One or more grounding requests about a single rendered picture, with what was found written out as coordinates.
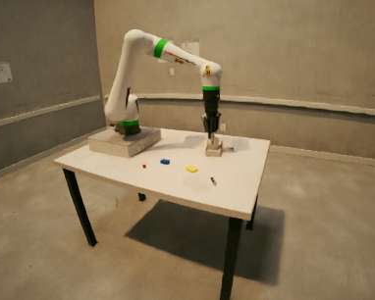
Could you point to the blue rectangular block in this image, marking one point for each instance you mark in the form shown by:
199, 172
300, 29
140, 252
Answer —
165, 161

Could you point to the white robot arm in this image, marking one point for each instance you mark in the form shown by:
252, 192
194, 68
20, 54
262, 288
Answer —
135, 42

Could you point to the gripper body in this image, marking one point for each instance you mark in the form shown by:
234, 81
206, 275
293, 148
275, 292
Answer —
211, 105

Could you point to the beige rack of three bins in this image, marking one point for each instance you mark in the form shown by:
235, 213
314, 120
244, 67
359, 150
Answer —
214, 149

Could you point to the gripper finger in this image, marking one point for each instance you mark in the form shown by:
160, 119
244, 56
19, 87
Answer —
215, 124
208, 127

